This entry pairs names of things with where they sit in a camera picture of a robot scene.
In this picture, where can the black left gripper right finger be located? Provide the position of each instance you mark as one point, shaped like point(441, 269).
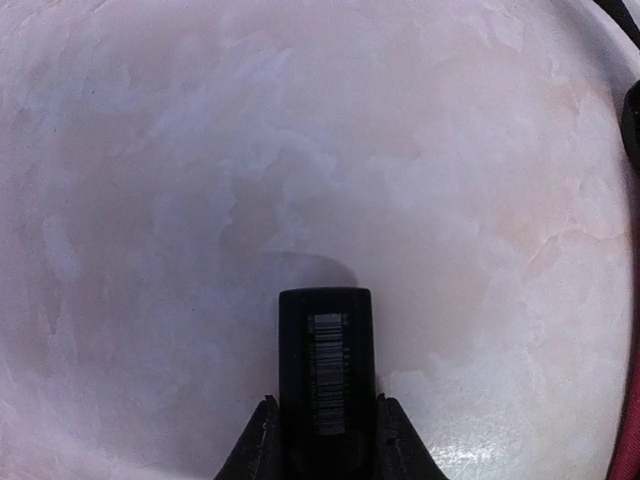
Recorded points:
point(400, 453)

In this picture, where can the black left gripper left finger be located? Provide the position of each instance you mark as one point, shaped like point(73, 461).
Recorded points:
point(256, 454)

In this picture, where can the pink black highlighter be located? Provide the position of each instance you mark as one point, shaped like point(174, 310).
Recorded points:
point(327, 385)

